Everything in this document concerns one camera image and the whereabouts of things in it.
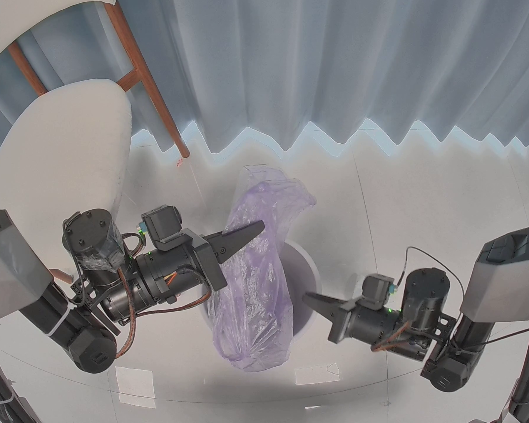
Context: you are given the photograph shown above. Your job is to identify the white trash bin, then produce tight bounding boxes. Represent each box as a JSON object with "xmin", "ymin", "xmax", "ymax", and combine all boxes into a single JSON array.
[{"xmin": 200, "ymin": 240, "xmax": 321, "ymax": 339}]

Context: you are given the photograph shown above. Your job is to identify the white cushioned wooden chair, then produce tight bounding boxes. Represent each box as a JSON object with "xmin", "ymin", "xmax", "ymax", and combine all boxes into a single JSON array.
[{"xmin": 0, "ymin": 0, "xmax": 190, "ymax": 283}]

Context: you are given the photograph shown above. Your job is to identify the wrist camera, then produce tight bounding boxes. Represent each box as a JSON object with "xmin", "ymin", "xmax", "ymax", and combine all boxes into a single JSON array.
[
  {"xmin": 137, "ymin": 204, "xmax": 193, "ymax": 253},
  {"xmin": 361, "ymin": 273, "xmax": 400, "ymax": 311}
]

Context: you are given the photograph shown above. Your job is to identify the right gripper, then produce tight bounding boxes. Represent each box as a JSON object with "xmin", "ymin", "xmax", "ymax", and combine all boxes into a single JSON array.
[{"xmin": 302, "ymin": 292, "xmax": 403, "ymax": 348}]

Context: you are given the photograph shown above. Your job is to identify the pale blue curtain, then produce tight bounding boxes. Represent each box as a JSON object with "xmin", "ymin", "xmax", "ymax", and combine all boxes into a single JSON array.
[{"xmin": 0, "ymin": 0, "xmax": 529, "ymax": 158}]

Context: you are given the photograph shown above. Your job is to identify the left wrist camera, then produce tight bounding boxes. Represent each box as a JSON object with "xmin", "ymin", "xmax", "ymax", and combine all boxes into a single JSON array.
[{"xmin": 137, "ymin": 204, "xmax": 193, "ymax": 253}]

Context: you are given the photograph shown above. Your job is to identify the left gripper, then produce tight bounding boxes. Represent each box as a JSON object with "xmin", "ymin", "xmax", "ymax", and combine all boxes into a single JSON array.
[{"xmin": 98, "ymin": 220, "xmax": 265, "ymax": 326}]

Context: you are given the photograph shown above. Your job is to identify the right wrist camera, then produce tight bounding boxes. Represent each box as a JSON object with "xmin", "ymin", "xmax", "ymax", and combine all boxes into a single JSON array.
[{"xmin": 361, "ymin": 273, "xmax": 400, "ymax": 311}]

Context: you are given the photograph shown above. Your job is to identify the purple plastic bag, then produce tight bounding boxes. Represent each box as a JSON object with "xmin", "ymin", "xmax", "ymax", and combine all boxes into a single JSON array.
[{"xmin": 207, "ymin": 164, "xmax": 317, "ymax": 374}]

